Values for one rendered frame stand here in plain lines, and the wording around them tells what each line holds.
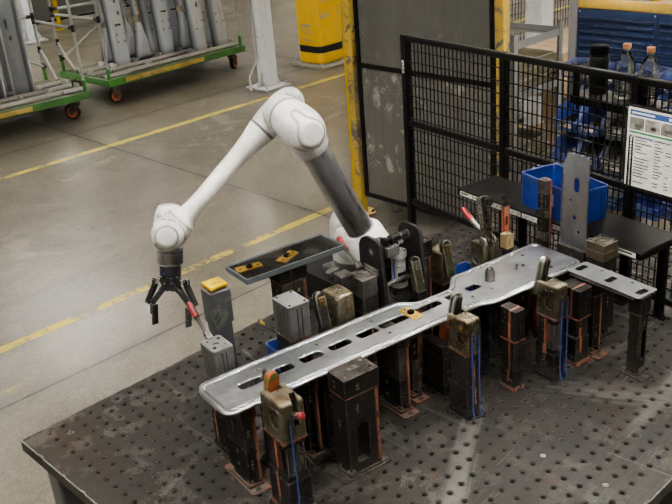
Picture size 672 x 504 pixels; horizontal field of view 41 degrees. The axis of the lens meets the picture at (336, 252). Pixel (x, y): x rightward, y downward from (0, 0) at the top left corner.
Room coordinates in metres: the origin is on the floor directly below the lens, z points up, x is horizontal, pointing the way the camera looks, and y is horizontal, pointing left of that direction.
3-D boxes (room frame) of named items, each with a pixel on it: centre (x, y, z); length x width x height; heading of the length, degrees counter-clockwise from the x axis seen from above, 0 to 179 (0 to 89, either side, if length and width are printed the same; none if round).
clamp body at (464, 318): (2.33, -0.36, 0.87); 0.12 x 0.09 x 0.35; 34
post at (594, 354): (2.62, -0.84, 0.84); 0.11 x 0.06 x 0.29; 34
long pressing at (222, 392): (2.42, -0.20, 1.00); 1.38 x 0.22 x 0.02; 124
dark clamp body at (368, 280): (2.59, -0.08, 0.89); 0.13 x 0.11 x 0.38; 34
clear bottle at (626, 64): (3.14, -1.08, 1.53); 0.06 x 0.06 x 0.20
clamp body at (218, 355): (2.25, 0.37, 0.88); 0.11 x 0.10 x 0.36; 34
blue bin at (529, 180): (3.09, -0.86, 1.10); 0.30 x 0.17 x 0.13; 24
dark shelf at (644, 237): (3.11, -0.85, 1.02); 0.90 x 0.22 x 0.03; 34
